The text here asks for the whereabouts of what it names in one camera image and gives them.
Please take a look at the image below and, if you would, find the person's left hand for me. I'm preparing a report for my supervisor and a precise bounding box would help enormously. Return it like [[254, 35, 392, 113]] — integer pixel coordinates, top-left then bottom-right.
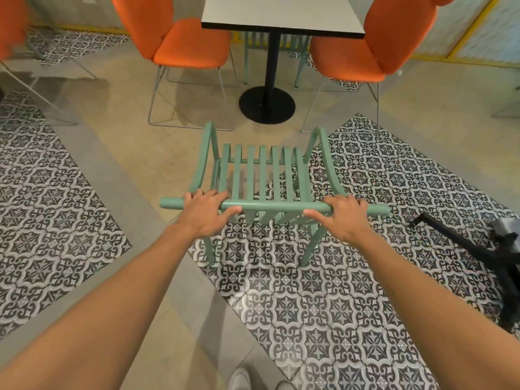
[[179, 189, 244, 240]]

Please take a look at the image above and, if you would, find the person's right hand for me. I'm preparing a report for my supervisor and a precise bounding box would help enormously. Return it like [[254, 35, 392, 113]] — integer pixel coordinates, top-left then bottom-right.
[[303, 194, 369, 244]]

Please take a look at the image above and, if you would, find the green slatted metal chair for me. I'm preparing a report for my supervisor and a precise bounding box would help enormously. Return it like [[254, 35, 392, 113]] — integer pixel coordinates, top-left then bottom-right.
[[159, 122, 392, 268], [242, 31, 312, 88]]

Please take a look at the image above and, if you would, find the person's left forearm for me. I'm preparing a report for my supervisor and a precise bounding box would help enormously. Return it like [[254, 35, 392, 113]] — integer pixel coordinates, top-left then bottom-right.
[[0, 222, 209, 390]]

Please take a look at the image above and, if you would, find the person's right forearm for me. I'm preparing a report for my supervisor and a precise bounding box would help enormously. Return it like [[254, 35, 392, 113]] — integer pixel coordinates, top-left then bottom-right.
[[340, 228, 520, 390]]

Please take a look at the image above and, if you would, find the black tripod stand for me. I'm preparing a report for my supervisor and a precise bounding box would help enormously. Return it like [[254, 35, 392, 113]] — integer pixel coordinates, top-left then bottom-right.
[[414, 212, 520, 335]]

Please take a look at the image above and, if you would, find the person's white left shoe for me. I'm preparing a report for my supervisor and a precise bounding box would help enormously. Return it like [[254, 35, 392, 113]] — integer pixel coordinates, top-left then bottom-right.
[[228, 367, 252, 390]]

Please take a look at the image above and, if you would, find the orange chair with wire legs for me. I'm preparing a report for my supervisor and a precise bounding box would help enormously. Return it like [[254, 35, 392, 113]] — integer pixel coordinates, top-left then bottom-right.
[[110, 0, 239, 132], [0, 0, 98, 127], [301, 0, 460, 134]]

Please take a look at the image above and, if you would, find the white table with black pedestal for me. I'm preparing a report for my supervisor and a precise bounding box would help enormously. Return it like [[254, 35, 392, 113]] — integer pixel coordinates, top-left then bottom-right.
[[201, 0, 365, 125]]

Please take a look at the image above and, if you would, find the yellow metal frame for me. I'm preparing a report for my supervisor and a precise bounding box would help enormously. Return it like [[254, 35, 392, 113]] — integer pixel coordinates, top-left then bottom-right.
[[409, 0, 520, 70]]

